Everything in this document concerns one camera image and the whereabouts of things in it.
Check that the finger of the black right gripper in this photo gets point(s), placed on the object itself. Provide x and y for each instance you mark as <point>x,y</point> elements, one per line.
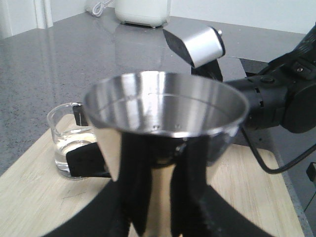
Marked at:
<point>87,161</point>
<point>79,115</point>

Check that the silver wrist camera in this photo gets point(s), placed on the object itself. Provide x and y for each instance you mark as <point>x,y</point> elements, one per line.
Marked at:
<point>197,46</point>

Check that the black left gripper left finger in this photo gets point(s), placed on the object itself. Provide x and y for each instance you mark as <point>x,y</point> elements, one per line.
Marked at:
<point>98,214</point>

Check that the silver double jigger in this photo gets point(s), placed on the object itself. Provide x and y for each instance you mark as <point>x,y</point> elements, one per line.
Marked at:
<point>158,133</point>

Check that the wooden cutting board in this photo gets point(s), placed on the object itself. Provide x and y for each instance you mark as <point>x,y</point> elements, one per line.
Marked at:
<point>35,198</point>

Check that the clear glass beaker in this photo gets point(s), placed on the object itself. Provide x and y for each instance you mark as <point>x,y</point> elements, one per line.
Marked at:
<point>66,135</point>

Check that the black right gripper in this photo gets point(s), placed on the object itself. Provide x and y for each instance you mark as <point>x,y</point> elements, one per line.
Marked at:
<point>284,96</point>

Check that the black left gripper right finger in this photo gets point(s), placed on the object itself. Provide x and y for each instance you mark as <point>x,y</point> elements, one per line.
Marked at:
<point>209,209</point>

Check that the white appliance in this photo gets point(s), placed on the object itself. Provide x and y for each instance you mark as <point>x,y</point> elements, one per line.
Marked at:
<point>151,13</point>

